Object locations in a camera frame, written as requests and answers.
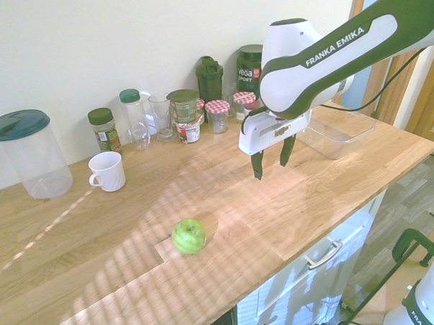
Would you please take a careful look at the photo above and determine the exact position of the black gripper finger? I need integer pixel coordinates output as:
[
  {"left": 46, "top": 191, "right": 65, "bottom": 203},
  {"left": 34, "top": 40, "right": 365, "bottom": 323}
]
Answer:
[
  {"left": 278, "top": 133, "right": 299, "bottom": 168},
  {"left": 249, "top": 150, "right": 266, "bottom": 182}
]

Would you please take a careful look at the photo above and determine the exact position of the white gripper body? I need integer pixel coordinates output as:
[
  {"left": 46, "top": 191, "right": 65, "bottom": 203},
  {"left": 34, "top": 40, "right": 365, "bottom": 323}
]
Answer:
[{"left": 236, "top": 106, "right": 313, "bottom": 157}]

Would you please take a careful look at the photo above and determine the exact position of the green apple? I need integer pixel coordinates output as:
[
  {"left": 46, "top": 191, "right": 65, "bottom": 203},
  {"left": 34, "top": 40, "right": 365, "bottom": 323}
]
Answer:
[{"left": 171, "top": 217, "right": 208, "bottom": 256}]

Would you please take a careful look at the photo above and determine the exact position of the clear plastic rectangular container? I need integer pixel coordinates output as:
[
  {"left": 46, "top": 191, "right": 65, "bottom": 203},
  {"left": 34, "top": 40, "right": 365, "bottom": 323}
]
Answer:
[{"left": 297, "top": 108, "right": 378, "bottom": 163}]

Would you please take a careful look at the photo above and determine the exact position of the glass jar red checkered lid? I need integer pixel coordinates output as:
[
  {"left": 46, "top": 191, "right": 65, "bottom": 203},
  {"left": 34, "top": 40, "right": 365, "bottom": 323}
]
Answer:
[
  {"left": 204, "top": 99, "right": 232, "bottom": 135},
  {"left": 232, "top": 91, "right": 261, "bottom": 124},
  {"left": 195, "top": 98, "right": 207, "bottom": 124}
]

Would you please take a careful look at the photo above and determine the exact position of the small clear glass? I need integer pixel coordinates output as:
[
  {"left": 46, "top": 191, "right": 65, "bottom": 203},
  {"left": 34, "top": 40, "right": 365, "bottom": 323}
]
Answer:
[{"left": 221, "top": 83, "right": 240, "bottom": 116}]

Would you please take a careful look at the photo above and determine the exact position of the dark green Vega Sport tub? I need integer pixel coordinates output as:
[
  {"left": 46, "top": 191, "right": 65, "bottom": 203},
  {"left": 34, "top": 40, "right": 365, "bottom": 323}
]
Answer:
[{"left": 235, "top": 44, "right": 267, "bottom": 98}]

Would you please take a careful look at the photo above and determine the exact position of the red and white yogurt pot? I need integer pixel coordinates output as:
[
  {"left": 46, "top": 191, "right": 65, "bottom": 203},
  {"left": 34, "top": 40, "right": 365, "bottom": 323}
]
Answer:
[{"left": 175, "top": 119, "right": 202, "bottom": 145}]

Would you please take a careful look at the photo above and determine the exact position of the dark green shaker bottle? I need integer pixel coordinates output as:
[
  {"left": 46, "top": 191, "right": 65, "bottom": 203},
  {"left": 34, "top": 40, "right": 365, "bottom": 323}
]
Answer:
[{"left": 194, "top": 55, "right": 225, "bottom": 105}]

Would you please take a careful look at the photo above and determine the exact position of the green labelled tub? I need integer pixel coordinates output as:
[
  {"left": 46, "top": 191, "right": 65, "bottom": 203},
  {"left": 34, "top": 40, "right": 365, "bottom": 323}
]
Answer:
[{"left": 166, "top": 88, "right": 201, "bottom": 125}]

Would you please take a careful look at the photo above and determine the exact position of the tall clear drinking glass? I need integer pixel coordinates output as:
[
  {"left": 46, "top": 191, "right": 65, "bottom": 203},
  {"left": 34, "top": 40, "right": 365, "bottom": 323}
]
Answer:
[{"left": 148, "top": 91, "right": 178, "bottom": 143}]

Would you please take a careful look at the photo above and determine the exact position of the clear bottle green cap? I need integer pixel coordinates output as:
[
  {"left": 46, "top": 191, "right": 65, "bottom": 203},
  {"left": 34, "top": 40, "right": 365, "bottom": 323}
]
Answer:
[{"left": 119, "top": 88, "right": 153, "bottom": 152}]

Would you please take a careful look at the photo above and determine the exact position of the white cabinet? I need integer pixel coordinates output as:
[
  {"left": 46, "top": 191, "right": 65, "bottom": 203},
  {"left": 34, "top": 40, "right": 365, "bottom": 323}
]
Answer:
[{"left": 231, "top": 194, "right": 391, "bottom": 325}]

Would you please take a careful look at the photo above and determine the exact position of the white ceramic mug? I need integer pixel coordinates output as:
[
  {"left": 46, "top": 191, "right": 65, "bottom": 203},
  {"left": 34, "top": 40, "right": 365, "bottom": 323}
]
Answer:
[{"left": 87, "top": 150, "right": 127, "bottom": 193}]

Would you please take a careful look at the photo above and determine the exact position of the green metal clamp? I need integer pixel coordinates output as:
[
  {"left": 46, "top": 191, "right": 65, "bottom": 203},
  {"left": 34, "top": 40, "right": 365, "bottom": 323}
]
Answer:
[{"left": 390, "top": 212, "right": 434, "bottom": 269}]

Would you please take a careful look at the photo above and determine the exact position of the glass jar dark green lid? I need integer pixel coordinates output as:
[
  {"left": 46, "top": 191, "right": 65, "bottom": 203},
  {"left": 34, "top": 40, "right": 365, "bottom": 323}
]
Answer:
[{"left": 87, "top": 106, "right": 124, "bottom": 157}]

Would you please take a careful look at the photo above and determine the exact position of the clear pitcher with teal lid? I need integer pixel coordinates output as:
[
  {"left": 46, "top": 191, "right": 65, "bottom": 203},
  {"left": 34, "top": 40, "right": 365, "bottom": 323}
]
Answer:
[{"left": 0, "top": 107, "right": 74, "bottom": 201}]

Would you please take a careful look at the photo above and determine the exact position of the silver drawer handle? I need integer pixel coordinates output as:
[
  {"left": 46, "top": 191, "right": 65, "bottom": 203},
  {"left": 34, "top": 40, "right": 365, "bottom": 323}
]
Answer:
[{"left": 301, "top": 238, "right": 344, "bottom": 271}]

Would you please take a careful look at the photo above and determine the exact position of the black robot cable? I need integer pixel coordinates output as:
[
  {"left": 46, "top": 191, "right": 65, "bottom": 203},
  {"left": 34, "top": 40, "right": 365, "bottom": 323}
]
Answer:
[{"left": 319, "top": 47, "right": 430, "bottom": 114}]

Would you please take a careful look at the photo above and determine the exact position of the black metal frame bar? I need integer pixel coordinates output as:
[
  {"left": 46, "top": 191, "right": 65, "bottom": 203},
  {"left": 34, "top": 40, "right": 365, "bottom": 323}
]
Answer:
[{"left": 332, "top": 245, "right": 427, "bottom": 325}]

